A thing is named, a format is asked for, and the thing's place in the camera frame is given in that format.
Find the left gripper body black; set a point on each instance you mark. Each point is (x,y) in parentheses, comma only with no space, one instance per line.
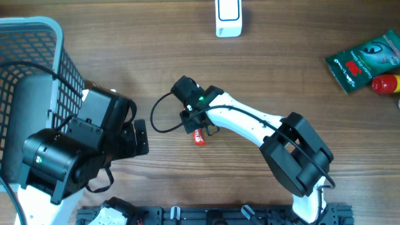
(125,145)

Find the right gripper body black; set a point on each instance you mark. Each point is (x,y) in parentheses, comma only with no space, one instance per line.
(190,125)

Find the red tube package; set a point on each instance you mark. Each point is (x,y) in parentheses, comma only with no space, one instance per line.
(198,138)

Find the green glove package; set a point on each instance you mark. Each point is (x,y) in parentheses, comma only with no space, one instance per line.
(355,67)

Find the red sauce bottle green cap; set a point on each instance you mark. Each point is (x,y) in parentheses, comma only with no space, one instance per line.
(386,84)

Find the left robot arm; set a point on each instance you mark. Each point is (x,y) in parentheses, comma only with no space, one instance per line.
(58,163)

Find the white barcode scanner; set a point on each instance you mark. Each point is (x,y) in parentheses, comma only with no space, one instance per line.
(229,18)

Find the grey black plastic basket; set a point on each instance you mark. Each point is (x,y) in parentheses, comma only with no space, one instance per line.
(38,40)

